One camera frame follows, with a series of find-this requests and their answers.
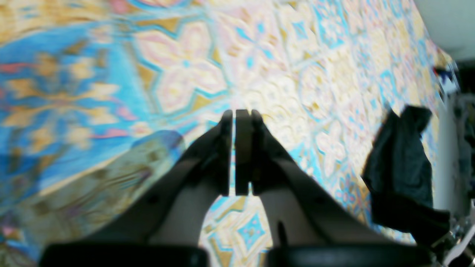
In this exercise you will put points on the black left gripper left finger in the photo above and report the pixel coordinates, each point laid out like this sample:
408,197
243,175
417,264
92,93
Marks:
162,228

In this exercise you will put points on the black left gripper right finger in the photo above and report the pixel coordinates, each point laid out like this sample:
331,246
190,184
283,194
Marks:
308,227

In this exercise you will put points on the black t-shirt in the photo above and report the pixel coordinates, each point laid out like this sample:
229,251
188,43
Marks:
398,175

